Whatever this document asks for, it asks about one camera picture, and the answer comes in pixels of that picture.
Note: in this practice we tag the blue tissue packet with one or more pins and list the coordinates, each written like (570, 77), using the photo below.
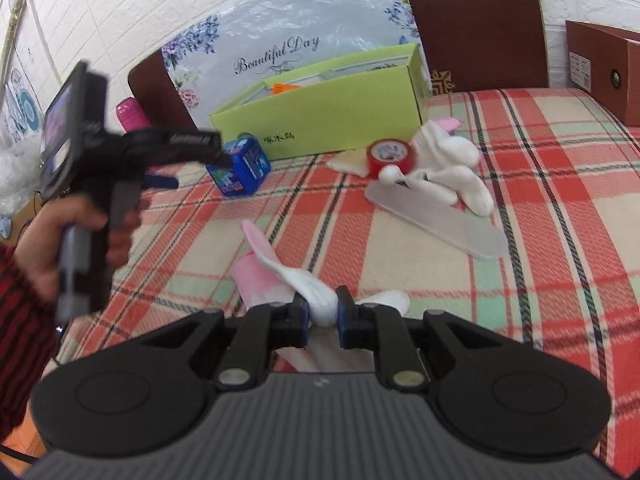
(245, 165)

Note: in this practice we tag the cream cloth piece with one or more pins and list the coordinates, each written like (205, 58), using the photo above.
(347, 165)

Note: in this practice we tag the red tape roll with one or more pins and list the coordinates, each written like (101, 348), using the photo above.
(375, 166)

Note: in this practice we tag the white plush bunny slipper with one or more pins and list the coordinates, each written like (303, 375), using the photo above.
(450, 180)
(320, 295)

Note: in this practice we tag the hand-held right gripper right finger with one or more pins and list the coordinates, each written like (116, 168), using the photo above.
(343, 320)

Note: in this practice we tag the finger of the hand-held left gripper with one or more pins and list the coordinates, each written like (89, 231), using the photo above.
(220, 162)
(162, 183)

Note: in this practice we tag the red plaid blanket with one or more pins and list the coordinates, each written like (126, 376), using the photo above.
(550, 210)

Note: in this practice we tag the brown cardboard shoe box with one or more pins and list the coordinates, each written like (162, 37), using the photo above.
(600, 70)

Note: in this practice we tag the beige wall conduit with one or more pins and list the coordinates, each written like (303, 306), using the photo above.
(15, 15)

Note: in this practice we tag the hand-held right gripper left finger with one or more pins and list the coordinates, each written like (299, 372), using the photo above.
(299, 320)

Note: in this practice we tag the person's left forearm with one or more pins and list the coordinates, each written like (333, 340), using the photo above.
(20, 335)

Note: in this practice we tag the clear plastic bag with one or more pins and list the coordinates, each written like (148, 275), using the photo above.
(15, 170)

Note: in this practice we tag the blue wall sticker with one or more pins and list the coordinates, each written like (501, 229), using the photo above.
(25, 110)

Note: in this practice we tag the large light green cardboard box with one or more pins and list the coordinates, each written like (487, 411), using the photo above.
(325, 115)

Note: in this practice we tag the pink thermos bottle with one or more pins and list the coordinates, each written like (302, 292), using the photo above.
(132, 115)

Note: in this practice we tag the person's left hand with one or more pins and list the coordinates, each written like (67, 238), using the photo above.
(42, 245)

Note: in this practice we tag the dark brown wooden headboard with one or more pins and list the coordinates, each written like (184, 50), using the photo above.
(475, 25)

